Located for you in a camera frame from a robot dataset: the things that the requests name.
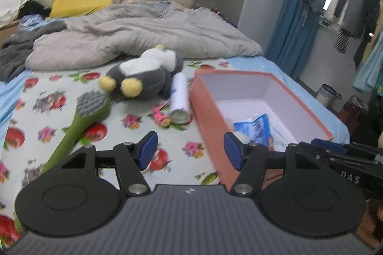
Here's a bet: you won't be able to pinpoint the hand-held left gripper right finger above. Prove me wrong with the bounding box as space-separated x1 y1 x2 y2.
224 132 326 195

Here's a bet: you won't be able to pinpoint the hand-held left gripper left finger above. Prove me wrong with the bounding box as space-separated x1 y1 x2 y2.
60 131 158 196

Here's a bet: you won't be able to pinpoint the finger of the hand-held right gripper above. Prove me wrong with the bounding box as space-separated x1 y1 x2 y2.
310 138 383 166

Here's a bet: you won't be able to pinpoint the blue tissue packet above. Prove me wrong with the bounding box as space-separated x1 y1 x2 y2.
233 114 276 151

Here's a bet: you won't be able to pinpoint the orange cardboard box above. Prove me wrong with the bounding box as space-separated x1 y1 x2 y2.
188 69 336 192

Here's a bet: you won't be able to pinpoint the small trash bin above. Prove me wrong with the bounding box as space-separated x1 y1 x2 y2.
315 84 342 108

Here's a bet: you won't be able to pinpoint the white spray can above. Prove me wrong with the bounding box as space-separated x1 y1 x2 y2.
169 73 190 124

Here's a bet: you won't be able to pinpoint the grey penguin plush toy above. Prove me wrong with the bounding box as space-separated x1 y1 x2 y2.
98 45 184 101

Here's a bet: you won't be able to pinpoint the light blue bedsheet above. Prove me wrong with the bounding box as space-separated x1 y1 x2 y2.
0 57 350 148

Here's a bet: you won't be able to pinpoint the floral printed mat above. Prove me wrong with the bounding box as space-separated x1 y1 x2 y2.
0 59 238 247

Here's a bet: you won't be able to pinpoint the grey quilt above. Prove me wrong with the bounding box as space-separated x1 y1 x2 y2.
25 1 264 70

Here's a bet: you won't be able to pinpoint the blue curtain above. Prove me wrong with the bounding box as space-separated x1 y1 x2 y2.
265 0 339 91

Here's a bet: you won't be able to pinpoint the hanging clothes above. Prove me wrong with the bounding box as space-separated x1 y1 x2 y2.
299 0 383 95

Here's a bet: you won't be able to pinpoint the yellow pillow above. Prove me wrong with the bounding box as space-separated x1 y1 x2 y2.
47 0 115 19

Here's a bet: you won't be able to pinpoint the dark grey garment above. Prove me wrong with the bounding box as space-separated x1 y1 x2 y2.
0 20 68 82

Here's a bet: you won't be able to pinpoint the blue printed cloth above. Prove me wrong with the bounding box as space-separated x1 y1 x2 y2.
17 15 46 31

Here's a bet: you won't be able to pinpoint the black cloth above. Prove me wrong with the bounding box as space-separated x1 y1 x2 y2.
17 0 52 19

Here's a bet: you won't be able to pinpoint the green long-handled brush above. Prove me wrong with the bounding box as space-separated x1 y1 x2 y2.
15 90 111 233

